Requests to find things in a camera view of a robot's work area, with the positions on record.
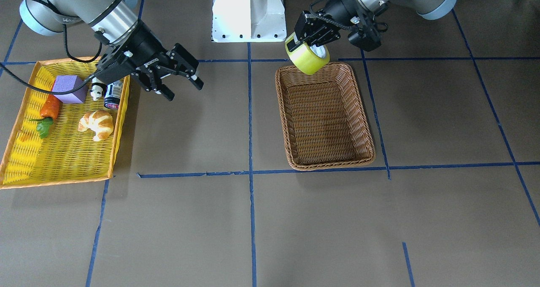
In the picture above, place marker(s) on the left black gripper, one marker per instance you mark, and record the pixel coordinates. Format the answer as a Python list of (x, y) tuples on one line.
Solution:
[(340, 12)]

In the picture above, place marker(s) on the toy croissant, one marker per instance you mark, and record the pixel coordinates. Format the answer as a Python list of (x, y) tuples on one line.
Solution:
[(100, 122)]

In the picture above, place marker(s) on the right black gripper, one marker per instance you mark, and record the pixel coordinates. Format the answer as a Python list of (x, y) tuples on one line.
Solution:
[(145, 45)]

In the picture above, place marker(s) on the toy carrot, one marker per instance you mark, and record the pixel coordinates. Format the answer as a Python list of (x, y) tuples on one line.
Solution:
[(48, 113)]

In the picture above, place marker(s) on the purple foam cube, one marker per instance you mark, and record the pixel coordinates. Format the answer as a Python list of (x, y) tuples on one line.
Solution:
[(65, 83)]

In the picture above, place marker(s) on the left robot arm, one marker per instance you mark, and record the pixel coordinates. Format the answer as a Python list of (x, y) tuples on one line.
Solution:
[(427, 9)]

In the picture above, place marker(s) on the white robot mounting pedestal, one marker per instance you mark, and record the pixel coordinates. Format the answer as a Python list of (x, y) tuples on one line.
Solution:
[(248, 21)]

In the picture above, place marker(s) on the yellow clear tape roll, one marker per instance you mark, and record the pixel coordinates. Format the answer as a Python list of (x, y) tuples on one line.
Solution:
[(308, 59)]

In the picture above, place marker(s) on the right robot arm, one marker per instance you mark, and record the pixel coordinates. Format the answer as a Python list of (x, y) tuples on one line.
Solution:
[(111, 20)]

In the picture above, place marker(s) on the brown wicker basket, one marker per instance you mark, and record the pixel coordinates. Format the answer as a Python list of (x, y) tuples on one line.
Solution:
[(324, 123)]

